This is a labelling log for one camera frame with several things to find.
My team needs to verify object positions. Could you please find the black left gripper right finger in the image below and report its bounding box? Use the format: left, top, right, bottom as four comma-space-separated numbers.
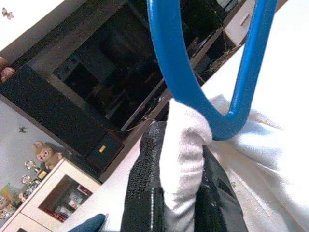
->
194, 144, 250, 232

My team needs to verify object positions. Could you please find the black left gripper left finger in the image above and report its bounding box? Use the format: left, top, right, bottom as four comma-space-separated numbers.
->
120, 120, 170, 232

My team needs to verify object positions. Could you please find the white printed T-shirt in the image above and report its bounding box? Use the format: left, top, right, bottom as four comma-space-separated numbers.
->
160, 93, 309, 232

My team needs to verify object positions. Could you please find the blue denim garment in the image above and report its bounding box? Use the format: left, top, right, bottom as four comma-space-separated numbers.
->
67, 213, 107, 232

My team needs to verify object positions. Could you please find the blue wire clothes hanger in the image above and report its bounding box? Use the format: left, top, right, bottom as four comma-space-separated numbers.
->
146, 0, 279, 142

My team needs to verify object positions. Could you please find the small black box gold label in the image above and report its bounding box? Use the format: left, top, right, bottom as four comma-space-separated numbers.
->
87, 133, 125, 170

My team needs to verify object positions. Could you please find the brown monkey plush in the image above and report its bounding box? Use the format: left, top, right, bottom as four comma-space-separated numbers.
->
32, 141, 64, 170

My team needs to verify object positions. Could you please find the glass crystal trophy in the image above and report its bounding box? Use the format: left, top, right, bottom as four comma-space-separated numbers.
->
21, 174, 33, 187
24, 159, 37, 173

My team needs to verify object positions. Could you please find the black television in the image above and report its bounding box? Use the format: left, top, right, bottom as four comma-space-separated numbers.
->
52, 0, 230, 132

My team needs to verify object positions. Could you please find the white glass door cabinet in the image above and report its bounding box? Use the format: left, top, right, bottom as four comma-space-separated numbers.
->
0, 158, 102, 232

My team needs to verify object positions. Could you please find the black speaker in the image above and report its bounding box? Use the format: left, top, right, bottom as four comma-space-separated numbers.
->
0, 64, 108, 158

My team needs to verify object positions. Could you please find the colourful ceramic figurine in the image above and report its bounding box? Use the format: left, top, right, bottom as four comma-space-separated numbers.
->
0, 183, 22, 218

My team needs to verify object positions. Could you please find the dark TV stand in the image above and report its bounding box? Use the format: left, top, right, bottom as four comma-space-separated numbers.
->
0, 0, 242, 184

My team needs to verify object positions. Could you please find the small white drawer front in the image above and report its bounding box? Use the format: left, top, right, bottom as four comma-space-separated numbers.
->
224, 0, 258, 46

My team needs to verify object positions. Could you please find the pink plush toy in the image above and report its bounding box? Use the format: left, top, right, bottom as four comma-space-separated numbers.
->
0, 57, 15, 83

